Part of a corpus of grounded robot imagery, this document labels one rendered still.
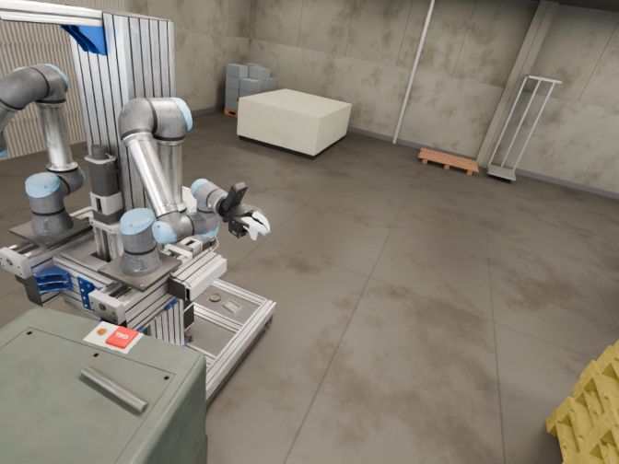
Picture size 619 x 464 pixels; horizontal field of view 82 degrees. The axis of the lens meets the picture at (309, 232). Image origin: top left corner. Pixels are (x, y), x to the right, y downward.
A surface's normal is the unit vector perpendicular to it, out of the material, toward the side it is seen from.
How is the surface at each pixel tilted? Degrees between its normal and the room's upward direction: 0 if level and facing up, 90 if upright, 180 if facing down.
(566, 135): 90
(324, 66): 90
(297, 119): 90
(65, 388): 0
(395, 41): 90
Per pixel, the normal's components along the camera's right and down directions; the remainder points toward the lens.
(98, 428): 0.15, -0.85
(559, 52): -0.38, 0.41
